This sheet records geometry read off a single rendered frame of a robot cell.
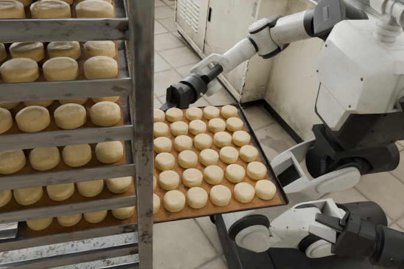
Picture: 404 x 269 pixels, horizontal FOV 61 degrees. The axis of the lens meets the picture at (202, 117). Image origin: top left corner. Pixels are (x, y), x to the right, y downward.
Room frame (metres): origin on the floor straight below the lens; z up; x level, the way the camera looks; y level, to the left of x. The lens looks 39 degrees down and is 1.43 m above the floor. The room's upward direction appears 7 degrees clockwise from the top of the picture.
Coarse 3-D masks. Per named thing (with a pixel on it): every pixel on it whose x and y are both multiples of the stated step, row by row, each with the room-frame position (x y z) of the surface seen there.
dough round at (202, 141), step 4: (196, 136) 0.71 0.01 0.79; (200, 136) 0.71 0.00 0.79; (204, 136) 0.71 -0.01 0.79; (208, 136) 0.72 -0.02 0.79; (196, 140) 0.69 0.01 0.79; (200, 140) 0.70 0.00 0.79; (204, 140) 0.70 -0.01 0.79; (208, 140) 0.70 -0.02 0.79; (196, 144) 0.69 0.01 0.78; (200, 144) 0.68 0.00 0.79; (204, 144) 0.68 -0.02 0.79; (208, 144) 0.69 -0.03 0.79; (200, 148) 0.68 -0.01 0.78; (204, 148) 0.68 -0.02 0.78; (208, 148) 0.68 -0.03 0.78
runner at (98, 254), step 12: (72, 252) 0.39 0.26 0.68; (84, 252) 0.40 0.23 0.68; (96, 252) 0.39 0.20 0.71; (108, 252) 0.39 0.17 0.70; (120, 252) 0.40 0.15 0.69; (132, 252) 0.41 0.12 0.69; (0, 264) 0.35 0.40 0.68; (12, 264) 0.35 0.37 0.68; (24, 264) 0.34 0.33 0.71; (36, 264) 0.35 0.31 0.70; (48, 264) 0.35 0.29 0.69; (60, 264) 0.36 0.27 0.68; (72, 264) 0.37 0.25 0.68
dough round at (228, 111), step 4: (224, 108) 0.86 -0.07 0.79; (228, 108) 0.86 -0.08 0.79; (232, 108) 0.86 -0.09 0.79; (224, 112) 0.84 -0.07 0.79; (228, 112) 0.84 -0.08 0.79; (232, 112) 0.84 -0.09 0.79; (236, 112) 0.85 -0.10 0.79; (224, 116) 0.83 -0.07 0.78; (228, 116) 0.83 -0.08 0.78; (232, 116) 0.83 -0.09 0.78
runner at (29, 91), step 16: (64, 80) 0.39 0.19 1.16; (80, 80) 0.39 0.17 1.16; (96, 80) 0.40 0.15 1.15; (112, 80) 0.40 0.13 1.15; (128, 80) 0.41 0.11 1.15; (0, 96) 0.36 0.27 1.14; (16, 96) 0.36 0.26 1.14; (32, 96) 0.37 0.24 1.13; (48, 96) 0.38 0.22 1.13; (64, 96) 0.38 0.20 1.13; (80, 96) 0.39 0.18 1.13; (96, 96) 0.40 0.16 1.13; (112, 96) 0.40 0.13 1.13
